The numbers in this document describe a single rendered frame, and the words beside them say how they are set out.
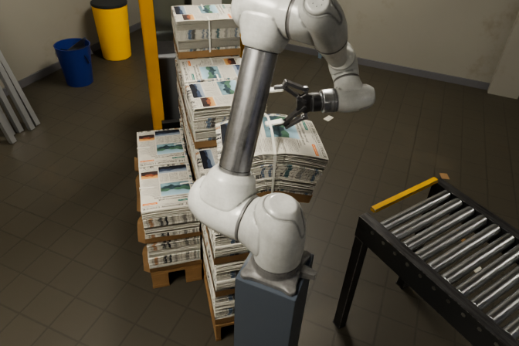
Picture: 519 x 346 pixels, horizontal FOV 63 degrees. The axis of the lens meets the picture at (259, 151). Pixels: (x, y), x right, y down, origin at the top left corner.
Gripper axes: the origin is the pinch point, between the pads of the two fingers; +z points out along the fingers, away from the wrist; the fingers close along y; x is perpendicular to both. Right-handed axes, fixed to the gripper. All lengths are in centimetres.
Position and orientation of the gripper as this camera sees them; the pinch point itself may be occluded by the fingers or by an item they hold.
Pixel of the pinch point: (267, 106)
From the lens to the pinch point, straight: 161.3
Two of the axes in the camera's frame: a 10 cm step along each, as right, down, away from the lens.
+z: -9.9, 1.1, -0.8
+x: -1.3, -5.7, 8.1
